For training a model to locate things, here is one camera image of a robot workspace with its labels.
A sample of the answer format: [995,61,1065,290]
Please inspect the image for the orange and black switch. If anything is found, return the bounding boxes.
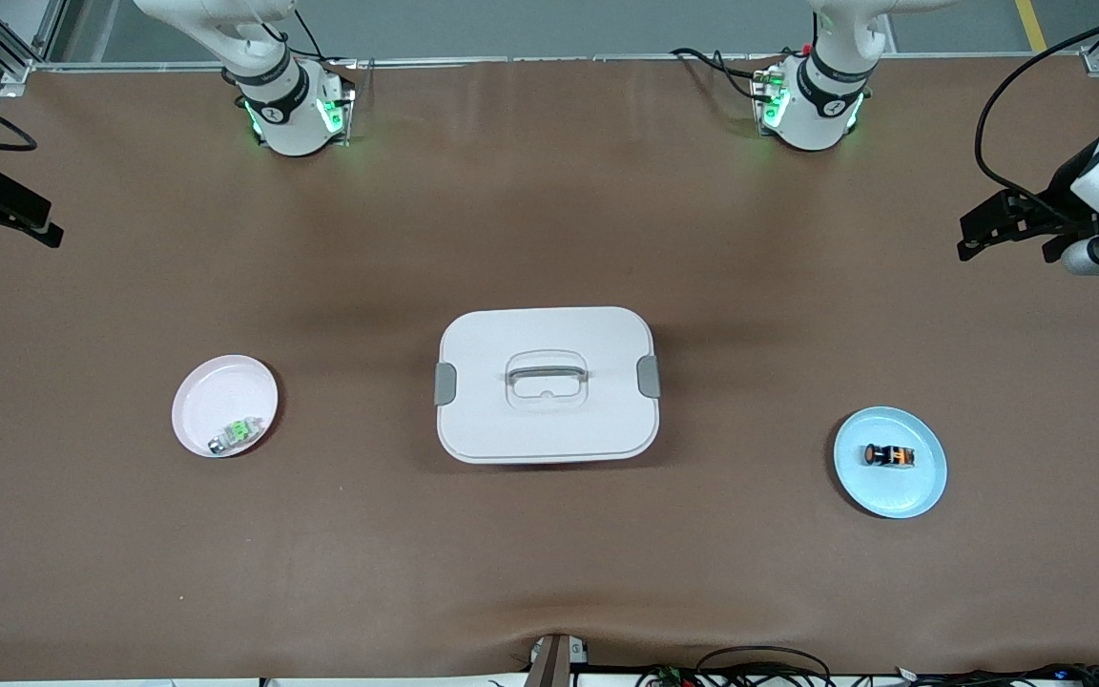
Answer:
[861,443,919,470]

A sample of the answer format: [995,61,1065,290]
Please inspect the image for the pink round plate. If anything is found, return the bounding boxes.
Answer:
[172,355,280,459]

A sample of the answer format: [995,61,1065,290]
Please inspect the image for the light blue round plate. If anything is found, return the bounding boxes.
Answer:
[833,406,948,520]

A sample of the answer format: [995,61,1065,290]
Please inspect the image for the white lidded container grey clips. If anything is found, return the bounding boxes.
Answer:
[434,305,662,466]

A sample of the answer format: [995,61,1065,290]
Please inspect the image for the brown table mat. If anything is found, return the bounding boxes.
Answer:
[0,55,1099,683]

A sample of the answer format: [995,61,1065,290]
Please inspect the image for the green and silver switch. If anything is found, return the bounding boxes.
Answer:
[208,417,264,455]

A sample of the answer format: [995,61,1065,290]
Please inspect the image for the black right arm base cable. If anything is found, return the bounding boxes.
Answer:
[268,8,326,63]

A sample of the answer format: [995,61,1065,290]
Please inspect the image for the black arm base cable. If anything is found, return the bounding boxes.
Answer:
[268,8,326,63]
[670,46,779,101]

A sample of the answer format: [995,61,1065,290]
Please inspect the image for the black left arm base cable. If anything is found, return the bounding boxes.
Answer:
[670,46,779,101]

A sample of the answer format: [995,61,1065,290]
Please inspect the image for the black cable bundle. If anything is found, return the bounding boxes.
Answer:
[836,661,1099,687]

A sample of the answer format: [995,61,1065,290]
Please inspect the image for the black looped cable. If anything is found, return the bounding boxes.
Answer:
[695,646,834,687]

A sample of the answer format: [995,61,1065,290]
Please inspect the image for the silver table edge rail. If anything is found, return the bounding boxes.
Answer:
[34,55,1085,73]

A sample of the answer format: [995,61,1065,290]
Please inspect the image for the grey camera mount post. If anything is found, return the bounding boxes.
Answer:
[526,633,591,687]

